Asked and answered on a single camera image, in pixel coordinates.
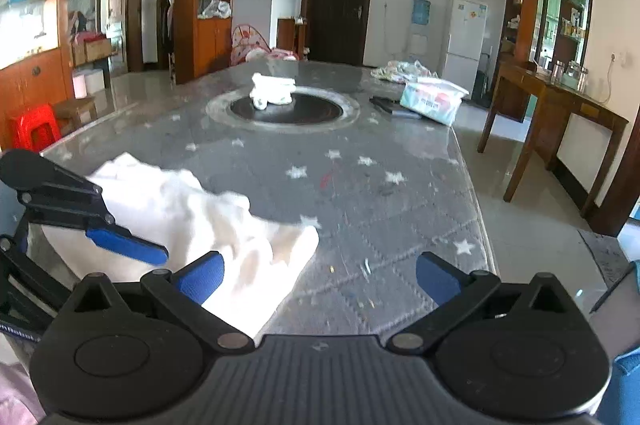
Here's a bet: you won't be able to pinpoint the dark wooden door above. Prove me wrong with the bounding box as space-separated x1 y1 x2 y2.
302 0 376 67

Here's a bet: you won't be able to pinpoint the blue water bottle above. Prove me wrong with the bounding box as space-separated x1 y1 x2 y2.
411 0 432 26

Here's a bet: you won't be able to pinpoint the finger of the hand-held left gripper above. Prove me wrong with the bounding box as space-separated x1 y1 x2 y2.
17 170 170 266
0 232 73 321

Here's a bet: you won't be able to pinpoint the patterned cloth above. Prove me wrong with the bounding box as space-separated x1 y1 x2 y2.
371 60 441 84

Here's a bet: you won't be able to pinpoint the small wooden stool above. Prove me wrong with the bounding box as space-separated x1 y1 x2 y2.
52 96 98 131

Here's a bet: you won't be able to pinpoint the white plastic bag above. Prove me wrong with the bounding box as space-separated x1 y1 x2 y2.
199 0 232 20

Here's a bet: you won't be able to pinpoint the white refrigerator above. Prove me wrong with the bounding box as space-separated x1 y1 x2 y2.
440 0 488 93

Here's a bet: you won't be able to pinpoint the person's left forearm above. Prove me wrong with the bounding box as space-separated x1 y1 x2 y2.
0 345 48 425

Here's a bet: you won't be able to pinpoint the cardboard boxes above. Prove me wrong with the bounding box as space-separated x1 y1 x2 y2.
72 32 113 65

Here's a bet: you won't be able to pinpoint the narrow wooden shelf cabinet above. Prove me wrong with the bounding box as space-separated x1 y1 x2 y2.
172 0 239 85

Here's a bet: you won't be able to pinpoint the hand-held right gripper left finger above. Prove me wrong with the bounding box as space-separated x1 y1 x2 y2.
69 251 256 354

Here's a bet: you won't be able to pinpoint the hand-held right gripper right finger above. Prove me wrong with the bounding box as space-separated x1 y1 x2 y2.
390 251 574 354

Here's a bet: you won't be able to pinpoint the pink play tent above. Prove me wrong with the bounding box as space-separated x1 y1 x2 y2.
231 22 301 67

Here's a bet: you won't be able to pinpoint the red plastic stool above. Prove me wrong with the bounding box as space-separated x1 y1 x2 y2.
7 104 63 152

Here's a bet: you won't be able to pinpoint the wide wooden display cabinet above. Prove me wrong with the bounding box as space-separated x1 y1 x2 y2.
0 0 81 151

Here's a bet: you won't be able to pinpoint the small white clothes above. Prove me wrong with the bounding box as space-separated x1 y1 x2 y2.
249 72 297 110

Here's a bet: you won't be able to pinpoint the white garment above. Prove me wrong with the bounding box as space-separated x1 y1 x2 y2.
42 152 321 341

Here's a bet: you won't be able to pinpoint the white cable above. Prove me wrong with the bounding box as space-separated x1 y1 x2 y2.
597 60 614 104

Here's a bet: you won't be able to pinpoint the black flat case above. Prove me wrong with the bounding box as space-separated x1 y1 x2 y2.
369 95 423 121

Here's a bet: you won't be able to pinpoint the grey floor mat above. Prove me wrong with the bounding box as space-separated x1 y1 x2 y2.
577 227 636 291

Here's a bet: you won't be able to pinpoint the round black table hotplate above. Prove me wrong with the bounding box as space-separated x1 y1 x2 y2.
206 86 361 133

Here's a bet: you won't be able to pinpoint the brown interior door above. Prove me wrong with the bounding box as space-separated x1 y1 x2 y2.
97 0 143 73

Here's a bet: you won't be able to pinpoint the small wooden cabinet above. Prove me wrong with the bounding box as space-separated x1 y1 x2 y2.
276 16 307 56

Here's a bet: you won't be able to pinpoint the white water dispenser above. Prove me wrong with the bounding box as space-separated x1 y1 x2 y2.
407 25 430 58

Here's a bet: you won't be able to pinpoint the wooden side table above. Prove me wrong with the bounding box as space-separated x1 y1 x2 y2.
477 61 630 218

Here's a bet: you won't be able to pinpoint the white storage box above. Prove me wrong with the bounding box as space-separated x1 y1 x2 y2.
72 68 106 100

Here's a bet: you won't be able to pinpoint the tissue pack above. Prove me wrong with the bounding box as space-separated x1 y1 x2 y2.
400 76 471 127

